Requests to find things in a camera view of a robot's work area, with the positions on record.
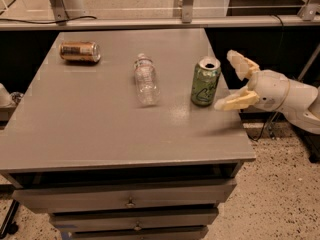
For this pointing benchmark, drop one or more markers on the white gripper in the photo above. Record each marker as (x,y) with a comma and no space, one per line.
(270,90)

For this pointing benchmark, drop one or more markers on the green soda can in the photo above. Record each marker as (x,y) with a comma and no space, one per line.
(206,75)

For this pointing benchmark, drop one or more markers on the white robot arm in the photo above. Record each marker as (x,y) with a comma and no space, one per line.
(303,104)

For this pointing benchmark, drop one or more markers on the brown soda can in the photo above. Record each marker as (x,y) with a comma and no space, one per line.
(80,51)

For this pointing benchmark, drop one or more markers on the clear plastic water bottle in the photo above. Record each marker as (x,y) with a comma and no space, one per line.
(146,81)

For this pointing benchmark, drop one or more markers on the top grey drawer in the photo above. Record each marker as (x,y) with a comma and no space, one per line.
(118,197)

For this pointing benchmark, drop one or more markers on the grey drawer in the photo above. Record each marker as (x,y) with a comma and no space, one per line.
(176,233)
(136,219)
(118,197)

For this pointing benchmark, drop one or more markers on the grey drawer cabinet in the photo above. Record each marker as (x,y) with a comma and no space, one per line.
(83,126)

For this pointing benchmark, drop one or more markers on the bottom grey drawer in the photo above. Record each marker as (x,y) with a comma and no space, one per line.
(176,233)

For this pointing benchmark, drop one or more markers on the middle grey drawer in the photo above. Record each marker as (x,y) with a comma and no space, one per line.
(136,219)

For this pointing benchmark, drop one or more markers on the white object at left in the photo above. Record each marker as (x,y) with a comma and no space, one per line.
(5,97)

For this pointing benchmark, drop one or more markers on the black stand leg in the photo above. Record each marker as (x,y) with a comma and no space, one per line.
(9,226)

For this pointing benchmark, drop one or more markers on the metal frame rail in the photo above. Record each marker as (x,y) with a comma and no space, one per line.
(103,24)

